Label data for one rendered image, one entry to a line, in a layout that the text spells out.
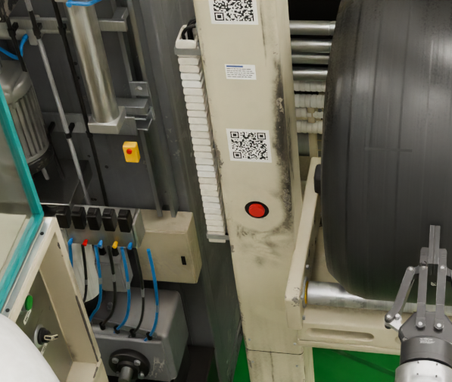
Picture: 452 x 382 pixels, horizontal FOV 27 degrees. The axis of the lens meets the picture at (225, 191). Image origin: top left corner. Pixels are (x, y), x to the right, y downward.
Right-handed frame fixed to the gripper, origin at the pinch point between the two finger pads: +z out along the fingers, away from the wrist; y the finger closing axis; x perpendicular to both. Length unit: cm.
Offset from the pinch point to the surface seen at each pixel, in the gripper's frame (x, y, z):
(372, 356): 133, 15, 52
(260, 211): 20.7, 31.6, 20.2
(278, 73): -10.0, 26.2, 25.5
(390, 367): 132, 10, 49
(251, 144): 4.9, 32.0, 22.9
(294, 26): 14, 30, 63
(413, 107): -14.1, 4.2, 15.5
